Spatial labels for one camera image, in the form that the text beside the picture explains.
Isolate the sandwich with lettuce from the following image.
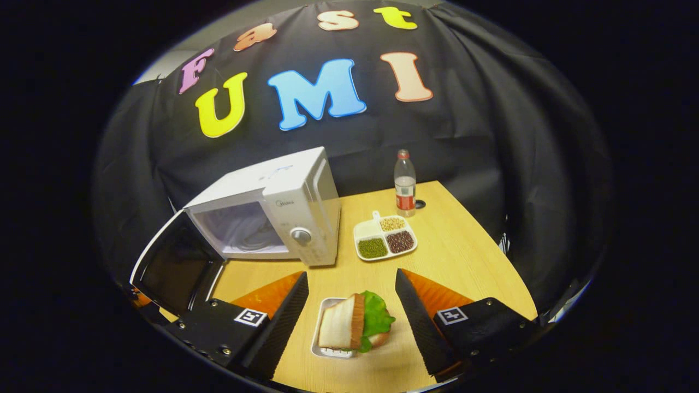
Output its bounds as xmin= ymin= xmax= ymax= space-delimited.
xmin=318 ymin=290 xmax=396 ymax=353

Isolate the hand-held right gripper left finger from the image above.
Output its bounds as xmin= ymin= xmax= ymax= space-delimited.
xmin=164 ymin=271 xmax=310 ymax=382

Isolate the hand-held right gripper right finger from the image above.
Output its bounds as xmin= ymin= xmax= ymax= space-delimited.
xmin=394 ymin=267 xmax=539 ymax=383

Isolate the clear plastic water bottle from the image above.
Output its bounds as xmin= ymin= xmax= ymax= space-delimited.
xmin=394 ymin=149 xmax=417 ymax=218

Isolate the white divided dish of beans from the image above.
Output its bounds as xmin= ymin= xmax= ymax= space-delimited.
xmin=353 ymin=211 xmax=419 ymax=262

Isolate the small white plastic tray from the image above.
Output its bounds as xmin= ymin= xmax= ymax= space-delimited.
xmin=311 ymin=297 xmax=383 ymax=360

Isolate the black backdrop cloth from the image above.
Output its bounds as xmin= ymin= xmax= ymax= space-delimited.
xmin=93 ymin=0 xmax=615 ymax=328

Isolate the white microwave oven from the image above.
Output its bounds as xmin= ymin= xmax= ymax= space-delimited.
xmin=129 ymin=146 xmax=342 ymax=318

